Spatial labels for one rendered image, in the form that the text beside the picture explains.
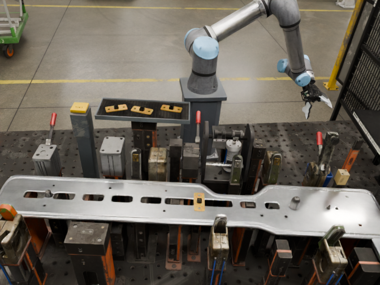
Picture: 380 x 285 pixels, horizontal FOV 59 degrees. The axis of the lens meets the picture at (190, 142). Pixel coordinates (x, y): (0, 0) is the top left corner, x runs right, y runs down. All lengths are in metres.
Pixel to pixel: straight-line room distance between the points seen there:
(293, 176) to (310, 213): 0.60
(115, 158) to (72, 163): 0.63
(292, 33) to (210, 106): 0.51
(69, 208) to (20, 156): 0.81
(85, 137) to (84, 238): 0.51
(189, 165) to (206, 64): 0.50
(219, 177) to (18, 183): 0.75
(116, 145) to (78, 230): 0.34
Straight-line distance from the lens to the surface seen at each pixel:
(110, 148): 1.26
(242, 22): 1.71
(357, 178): 1.99
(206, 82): 1.59
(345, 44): 4.23
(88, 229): 1.11
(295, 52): 1.76
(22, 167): 1.90
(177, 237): 1.28
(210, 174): 1.36
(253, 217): 1.19
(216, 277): 1.20
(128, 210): 1.18
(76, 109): 1.40
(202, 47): 1.53
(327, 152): 1.33
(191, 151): 1.28
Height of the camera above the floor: 1.90
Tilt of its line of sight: 38 degrees down
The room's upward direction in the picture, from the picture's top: 4 degrees clockwise
